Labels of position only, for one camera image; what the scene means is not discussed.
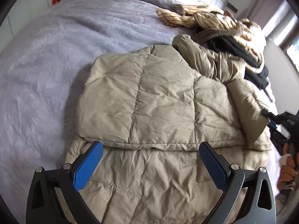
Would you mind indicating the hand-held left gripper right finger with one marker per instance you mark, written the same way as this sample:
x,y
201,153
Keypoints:
x,y
213,168

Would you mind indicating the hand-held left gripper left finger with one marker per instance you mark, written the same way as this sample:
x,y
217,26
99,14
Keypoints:
x,y
90,165

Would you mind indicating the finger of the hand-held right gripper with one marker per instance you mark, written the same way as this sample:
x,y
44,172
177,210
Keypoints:
x,y
266,114

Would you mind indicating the beige puffer jacket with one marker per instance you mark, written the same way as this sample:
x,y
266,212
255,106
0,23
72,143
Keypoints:
x,y
163,98

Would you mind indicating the person's right hand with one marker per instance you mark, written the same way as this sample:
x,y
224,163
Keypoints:
x,y
288,168

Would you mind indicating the black garment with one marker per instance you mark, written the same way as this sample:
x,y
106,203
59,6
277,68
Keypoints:
x,y
233,46

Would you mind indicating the window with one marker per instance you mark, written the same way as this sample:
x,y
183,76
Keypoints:
x,y
290,32

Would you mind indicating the lavender bed cover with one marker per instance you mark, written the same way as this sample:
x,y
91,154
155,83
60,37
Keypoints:
x,y
58,63

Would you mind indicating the mauve curtain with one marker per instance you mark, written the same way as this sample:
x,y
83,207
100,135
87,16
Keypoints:
x,y
261,7

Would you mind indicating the cream striped fur-trimmed coat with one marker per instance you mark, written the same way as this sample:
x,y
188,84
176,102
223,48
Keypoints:
x,y
210,18

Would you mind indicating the small orange object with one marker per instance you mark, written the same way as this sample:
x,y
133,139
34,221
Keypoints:
x,y
55,1

